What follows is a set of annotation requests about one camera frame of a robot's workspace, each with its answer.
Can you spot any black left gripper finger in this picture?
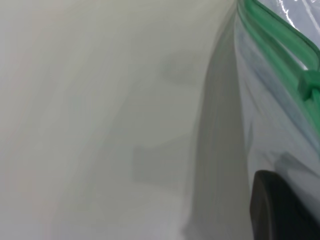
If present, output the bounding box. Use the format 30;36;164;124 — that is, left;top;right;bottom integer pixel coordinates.
249;170;320;240

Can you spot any clear plastic zip bag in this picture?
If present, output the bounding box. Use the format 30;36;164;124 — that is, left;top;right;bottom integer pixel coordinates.
234;0;320;240

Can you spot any green zipper slider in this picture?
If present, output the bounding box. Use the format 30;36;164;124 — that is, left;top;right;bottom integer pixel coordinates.
297;70;320;101

